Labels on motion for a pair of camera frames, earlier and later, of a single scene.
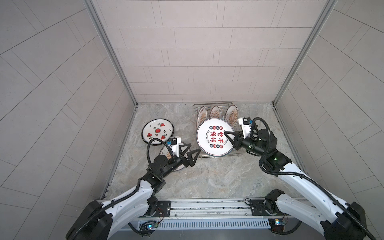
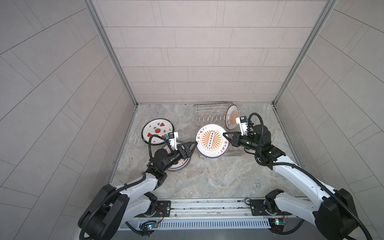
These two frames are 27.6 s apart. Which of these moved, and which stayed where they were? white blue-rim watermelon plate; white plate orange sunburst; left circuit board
Moved: white plate orange sunburst
Stayed: left circuit board; white blue-rim watermelon plate
